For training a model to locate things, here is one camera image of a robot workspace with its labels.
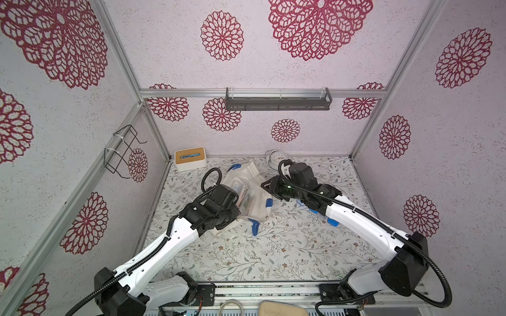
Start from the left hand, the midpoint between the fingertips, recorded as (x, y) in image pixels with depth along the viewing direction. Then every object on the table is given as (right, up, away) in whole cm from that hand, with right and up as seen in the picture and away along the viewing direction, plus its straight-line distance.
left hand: (238, 214), depth 76 cm
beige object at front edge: (+11, -32, -7) cm, 34 cm away
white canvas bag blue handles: (+7, +4, +22) cm, 24 cm away
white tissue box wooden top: (-31, +25, +40) cm, 57 cm away
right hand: (+8, +12, -2) cm, 14 cm away
